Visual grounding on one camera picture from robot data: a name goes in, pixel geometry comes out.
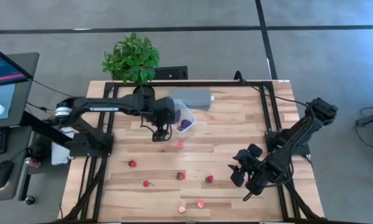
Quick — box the grey side desk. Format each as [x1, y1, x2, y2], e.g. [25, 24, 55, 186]
[0, 52, 40, 202]

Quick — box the grey folded cloth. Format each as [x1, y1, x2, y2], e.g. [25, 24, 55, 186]
[169, 89, 214, 111]

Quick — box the computer monitor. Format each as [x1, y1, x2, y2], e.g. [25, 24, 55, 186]
[0, 42, 34, 123]

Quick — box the clear plastic tupperware container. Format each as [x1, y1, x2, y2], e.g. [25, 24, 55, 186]
[173, 99, 197, 135]

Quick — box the black perforated case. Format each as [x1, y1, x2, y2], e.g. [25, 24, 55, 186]
[154, 65, 189, 80]

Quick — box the black power cable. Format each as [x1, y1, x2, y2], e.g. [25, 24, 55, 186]
[234, 70, 311, 110]

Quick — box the red can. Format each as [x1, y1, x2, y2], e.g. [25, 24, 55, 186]
[24, 156, 42, 169]

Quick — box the thin black cable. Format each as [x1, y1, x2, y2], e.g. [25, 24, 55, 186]
[27, 79, 76, 98]

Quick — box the black aluminium table frame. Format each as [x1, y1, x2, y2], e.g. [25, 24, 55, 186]
[58, 80, 324, 224]

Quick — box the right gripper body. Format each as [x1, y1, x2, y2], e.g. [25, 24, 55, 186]
[230, 143, 264, 189]

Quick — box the white box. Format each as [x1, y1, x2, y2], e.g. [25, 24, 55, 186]
[51, 141, 72, 166]

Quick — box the potted green plant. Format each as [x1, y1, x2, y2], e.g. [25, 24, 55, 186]
[101, 32, 161, 98]

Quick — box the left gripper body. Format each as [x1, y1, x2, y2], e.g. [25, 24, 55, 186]
[150, 96, 177, 143]

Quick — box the black computer mouse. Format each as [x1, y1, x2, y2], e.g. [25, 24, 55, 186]
[0, 160, 15, 190]

